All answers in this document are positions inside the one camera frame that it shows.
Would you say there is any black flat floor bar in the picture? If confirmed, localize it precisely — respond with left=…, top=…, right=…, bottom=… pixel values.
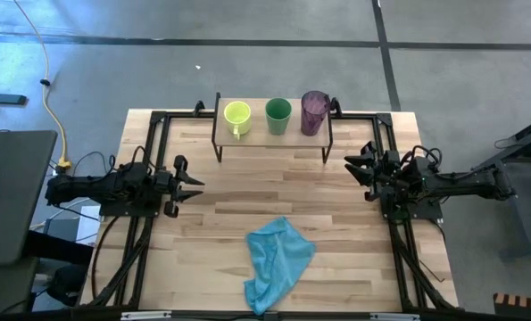
left=0, top=92, right=29, bottom=106

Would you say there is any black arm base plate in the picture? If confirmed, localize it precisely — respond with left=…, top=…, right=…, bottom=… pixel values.
left=378, top=195, right=444, bottom=222
left=97, top=195, right=164, bottom=218

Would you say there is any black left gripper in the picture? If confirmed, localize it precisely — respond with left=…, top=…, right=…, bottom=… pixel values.
left=153, top=154, right=205, bottom=218

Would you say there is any yellow extension cable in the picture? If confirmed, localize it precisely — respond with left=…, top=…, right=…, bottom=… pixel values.
left=12, top=0, right=74, bottom=173

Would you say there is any black floor cable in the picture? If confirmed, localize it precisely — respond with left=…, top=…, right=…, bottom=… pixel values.
left=63, top=150, right=117, bottom=179

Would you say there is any wooden shelf with black legs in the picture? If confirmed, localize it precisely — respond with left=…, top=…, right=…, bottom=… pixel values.
left=211, top=92, right=335, bottom=164

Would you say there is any yellow-green mug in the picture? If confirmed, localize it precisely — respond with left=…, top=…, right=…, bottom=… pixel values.
left=223, top=100, right=253, bottom=141

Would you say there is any green plastic cup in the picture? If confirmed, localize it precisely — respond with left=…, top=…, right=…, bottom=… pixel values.
left=264, top=97, right=294, bottom=136

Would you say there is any black rounded bag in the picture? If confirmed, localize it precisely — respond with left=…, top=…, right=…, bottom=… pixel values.
left=46, top=263, right=87, bottom=308

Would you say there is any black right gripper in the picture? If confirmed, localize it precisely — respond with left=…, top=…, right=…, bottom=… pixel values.
left=344, top=140, right=411, bottom=202

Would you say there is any dark side desk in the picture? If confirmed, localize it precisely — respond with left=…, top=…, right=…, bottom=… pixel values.
left=469, top=113, right=531, bottom=259

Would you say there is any grey desk top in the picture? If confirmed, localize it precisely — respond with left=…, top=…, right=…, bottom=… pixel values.
left=0, top=129, right=59, bottom=268

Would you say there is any purple faceted tumbler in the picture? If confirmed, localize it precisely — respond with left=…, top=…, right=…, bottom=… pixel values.
left=300, top=90, right=332, bottom=137

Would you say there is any orange black striped block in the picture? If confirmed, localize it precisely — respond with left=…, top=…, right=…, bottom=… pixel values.
left=492, top=292, right=531, bottom=320

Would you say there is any blue microfiber cloth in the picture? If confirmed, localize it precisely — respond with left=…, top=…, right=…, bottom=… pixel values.
left=243, top=216, right=317, bottom=316

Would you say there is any silver frame bracket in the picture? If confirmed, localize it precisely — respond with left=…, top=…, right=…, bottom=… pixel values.
left=369, top=312, right=421, bottom=321
left=120, top=310, right=172, bottom=321

